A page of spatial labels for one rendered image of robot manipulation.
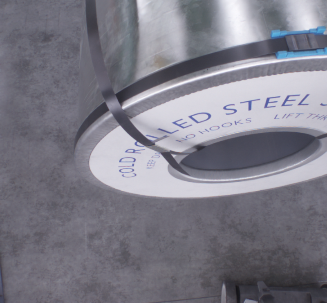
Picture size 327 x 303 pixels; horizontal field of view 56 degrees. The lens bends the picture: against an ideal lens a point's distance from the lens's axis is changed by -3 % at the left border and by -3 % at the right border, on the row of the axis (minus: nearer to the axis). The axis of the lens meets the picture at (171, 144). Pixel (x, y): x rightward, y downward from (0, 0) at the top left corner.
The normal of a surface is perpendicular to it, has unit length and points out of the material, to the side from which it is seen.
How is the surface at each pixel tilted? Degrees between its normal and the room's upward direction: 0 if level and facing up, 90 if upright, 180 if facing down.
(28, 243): 0
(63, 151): 0
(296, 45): 2
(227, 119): 90
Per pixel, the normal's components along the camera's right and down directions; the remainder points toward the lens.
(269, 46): -0.22, -0.35
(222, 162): 0.15, -0.38
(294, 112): 0.09, 0.92
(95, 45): -0.46, -0.08
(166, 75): -0.47, -0.29
